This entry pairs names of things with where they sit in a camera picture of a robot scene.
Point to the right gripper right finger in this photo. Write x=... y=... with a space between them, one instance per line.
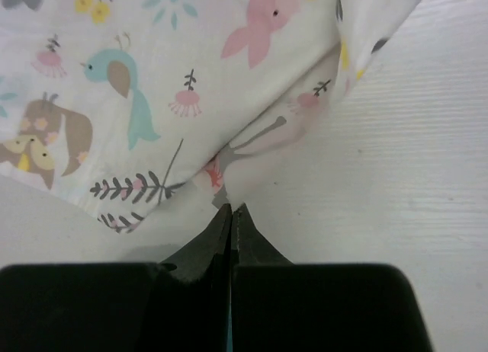
x=278 y=305

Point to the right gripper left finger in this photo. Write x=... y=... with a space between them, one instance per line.
x=179 y=304

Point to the animal print cloth napkin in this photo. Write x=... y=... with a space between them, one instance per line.
x=114 y=105

